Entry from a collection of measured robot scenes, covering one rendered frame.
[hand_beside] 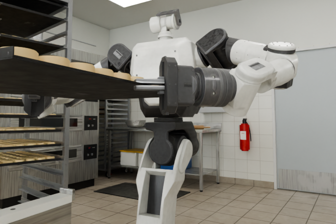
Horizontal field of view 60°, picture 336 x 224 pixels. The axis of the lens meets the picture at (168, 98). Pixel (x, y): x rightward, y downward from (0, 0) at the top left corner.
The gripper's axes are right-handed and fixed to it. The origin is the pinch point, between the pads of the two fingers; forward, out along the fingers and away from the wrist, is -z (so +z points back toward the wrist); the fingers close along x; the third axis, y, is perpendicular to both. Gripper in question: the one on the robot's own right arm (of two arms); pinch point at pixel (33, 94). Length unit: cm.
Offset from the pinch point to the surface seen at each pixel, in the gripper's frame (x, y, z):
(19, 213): -20, 3, -47
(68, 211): -22.0, 9.7, -40.9
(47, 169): -40, -2, 125
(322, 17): 140, 350, 217
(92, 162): -72, 50, 377
